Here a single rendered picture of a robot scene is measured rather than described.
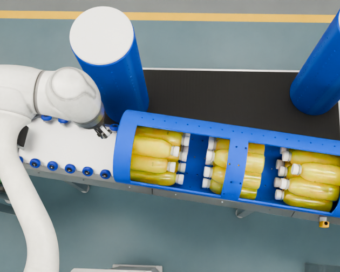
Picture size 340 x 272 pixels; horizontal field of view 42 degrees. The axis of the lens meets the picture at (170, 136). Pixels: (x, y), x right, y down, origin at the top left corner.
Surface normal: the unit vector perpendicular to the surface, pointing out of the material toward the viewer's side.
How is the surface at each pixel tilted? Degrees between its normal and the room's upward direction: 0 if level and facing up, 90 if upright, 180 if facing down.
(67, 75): 8
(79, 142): 0
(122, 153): 21
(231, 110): 0
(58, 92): 14
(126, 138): 3
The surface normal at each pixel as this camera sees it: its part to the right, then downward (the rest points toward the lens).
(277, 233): -0.03, -0.25
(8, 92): 0.02, -0.05
